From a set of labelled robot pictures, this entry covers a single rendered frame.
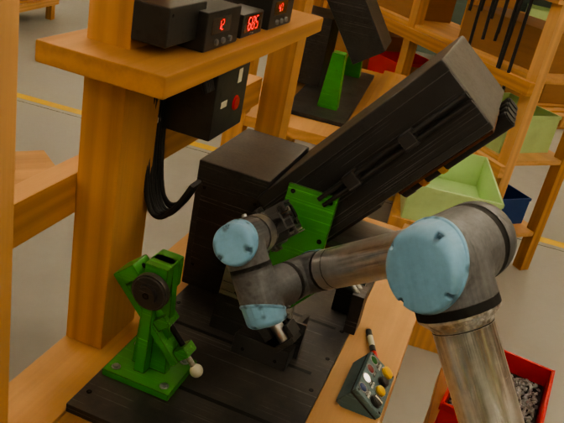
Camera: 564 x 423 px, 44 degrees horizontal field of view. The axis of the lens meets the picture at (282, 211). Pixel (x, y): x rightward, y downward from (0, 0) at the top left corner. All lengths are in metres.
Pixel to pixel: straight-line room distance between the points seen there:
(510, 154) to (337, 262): 2.79
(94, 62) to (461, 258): 0.68
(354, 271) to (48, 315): 2.16
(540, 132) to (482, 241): 3.28
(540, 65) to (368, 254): 2.76
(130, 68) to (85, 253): 0.46
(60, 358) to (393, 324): 0.82
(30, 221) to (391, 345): 0.90
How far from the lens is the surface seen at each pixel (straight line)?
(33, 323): 3.15
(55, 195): 1.39
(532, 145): 4.22
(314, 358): 1.63
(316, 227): 1.52
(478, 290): 0.94
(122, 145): 1.35
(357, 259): 1.19
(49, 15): 8.23
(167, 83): 1.17
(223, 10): 1.39
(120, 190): 1.40
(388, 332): 1.80
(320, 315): 1.78
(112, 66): 1.21
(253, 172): 1.63
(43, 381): 1.51
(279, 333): 1.56
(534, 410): 1.78
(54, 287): 3.38
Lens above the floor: 1.86
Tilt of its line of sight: 25 degrees down
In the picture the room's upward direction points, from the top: 12 degrees clockwise
